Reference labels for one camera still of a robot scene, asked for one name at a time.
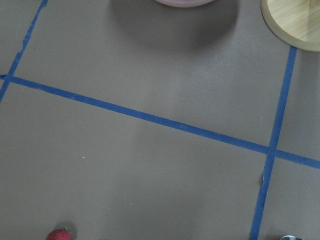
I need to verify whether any red strawberry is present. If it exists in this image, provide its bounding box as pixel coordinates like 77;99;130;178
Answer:
45;227;73;240

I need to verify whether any pink bowl with ice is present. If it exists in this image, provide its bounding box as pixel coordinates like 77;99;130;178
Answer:
156;0;214;8

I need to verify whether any wooden stand with paper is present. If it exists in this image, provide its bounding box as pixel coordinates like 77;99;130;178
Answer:
260;0;320;52

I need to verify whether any metal scoop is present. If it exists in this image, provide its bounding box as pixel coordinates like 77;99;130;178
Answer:
280;235;304;240

